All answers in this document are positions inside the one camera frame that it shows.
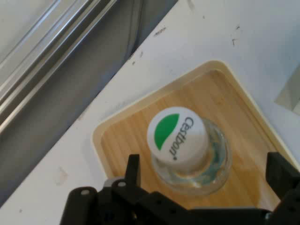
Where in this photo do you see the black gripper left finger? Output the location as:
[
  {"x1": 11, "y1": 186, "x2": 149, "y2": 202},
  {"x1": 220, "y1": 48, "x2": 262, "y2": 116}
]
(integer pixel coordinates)
[{"x1": 60, "y1": 154, "x2": 189, "y2": 225}]

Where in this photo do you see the aluminium frame rail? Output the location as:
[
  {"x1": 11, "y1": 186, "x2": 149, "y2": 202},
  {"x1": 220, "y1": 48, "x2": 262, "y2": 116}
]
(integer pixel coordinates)
[{"x1": 0, "y1": 0, "x2": 118, "y2": 135}]

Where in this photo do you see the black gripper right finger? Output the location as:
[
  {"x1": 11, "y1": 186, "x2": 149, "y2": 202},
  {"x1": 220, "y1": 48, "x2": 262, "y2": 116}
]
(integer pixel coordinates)
[{"x1": 264, "y1": 151, "x2": 300, "y2": 225}]

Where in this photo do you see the white rectangular tray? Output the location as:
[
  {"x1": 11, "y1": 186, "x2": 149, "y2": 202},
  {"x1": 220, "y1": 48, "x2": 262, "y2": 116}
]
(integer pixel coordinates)
[{"x1": 274, "y1": 67, "x2": 300, "y2": 113}]

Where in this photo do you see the water bottle with white cap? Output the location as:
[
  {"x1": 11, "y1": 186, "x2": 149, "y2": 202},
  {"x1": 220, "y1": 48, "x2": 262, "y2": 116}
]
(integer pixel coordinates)
[{"x1": 147, "y1": 107, "x2": 233, "y2": 197}]

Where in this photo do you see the wooden tray with cream rim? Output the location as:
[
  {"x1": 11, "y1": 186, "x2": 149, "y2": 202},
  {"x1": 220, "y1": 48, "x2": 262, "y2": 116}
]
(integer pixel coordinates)
[{"x1": 90, "y1": 60, "x2": 300, "y2": 211}]

